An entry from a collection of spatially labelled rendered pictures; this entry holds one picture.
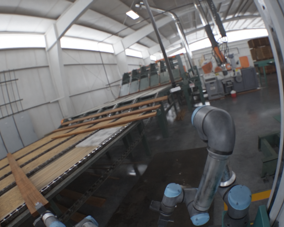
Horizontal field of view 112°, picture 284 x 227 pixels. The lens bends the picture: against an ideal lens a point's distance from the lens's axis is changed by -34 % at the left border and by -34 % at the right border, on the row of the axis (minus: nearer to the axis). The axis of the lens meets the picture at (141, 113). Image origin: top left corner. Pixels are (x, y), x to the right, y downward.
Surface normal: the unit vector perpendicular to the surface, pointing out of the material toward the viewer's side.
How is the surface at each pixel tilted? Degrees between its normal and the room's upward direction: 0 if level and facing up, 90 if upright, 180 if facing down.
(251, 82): 90
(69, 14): 90
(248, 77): 90
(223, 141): 67
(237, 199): 7
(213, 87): 90
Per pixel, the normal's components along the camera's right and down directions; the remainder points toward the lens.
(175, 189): 0.14, -0.98
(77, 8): -0.37, 0.28
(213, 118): -0.67, -0.49
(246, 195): -0.29, -0.91
